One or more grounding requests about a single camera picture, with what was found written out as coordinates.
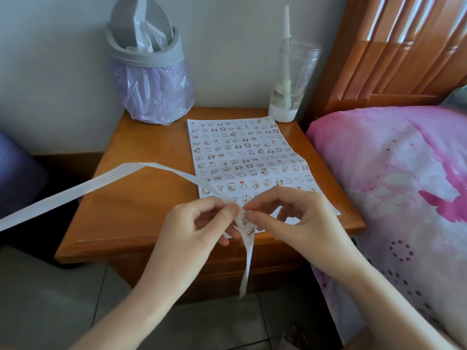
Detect person's left hand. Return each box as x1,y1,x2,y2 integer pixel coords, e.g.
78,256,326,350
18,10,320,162
137,195,241,303

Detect person's right hand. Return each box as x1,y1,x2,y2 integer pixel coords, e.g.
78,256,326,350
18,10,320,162
242,185,369,285

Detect white paper sheet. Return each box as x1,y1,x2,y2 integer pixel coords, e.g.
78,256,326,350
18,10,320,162
186,115,341,239

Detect long white sticker strip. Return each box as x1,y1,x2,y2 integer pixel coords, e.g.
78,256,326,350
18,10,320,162
0,162,257,298

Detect rows of stuck cartoon stickers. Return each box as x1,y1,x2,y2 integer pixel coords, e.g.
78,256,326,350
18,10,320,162
189,118,318,205

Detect person's left forearm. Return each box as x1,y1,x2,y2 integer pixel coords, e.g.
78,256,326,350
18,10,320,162
69,286,176,350

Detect person's leg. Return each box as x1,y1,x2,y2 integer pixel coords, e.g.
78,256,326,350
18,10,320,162
434,330,464,350

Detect wooden nightstand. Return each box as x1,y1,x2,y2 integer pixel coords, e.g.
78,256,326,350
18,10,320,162
54,107,367,305

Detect pink slipper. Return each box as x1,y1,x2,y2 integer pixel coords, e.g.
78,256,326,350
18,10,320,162
279,325,311,350

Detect pink floral bedding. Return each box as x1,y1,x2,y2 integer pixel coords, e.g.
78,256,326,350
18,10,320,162
305,106,467,347

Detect clear cup with white base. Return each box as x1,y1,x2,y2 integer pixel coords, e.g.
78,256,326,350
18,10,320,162
268,39,323,123

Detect purple plastic bin bag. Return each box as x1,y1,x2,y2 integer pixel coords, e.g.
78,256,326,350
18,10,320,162
110,56,196,126

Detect wooden bed headboard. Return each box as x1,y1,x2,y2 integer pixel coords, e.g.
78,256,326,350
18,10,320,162
303,0,467,126

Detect purple rolled mat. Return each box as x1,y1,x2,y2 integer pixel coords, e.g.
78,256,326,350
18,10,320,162
0,130,49,219

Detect grey trash bin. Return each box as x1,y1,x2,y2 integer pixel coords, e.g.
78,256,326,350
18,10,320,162
106,0,185,69

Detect grey pillow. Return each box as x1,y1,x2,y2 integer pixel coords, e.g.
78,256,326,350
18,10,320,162
441,86,467,110

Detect white straw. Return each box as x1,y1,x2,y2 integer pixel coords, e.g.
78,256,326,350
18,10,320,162
283,6,292,110

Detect white backing scraps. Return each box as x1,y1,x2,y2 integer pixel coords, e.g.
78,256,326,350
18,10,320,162
126,0,169,53

